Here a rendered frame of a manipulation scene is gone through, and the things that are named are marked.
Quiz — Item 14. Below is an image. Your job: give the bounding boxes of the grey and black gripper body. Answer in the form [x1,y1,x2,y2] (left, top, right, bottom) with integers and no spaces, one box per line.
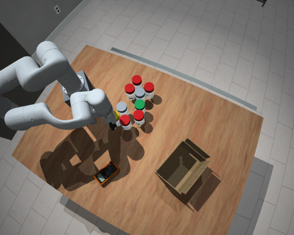
[102,111,117,125]

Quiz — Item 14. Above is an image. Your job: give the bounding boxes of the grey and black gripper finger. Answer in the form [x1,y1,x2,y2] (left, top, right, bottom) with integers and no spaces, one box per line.
[109,122,117,131]

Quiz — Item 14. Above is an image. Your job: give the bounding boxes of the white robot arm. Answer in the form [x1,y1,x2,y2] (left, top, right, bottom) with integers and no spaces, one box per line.
[0,41,112,131]

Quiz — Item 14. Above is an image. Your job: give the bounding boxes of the white bottle with green cap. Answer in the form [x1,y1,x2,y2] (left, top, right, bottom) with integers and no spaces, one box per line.
[134,99,146,114]

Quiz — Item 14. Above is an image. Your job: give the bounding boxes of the orange digital multimeter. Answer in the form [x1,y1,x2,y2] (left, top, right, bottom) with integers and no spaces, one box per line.
[94,161,120,185]

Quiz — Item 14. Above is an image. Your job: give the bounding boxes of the red-capped bottle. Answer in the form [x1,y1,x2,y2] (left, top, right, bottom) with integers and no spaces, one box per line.
[133,110,145,126]
[132,75,143,89]
[124,84,135,100]
[144,82,154,99]
[119,115,132,130]

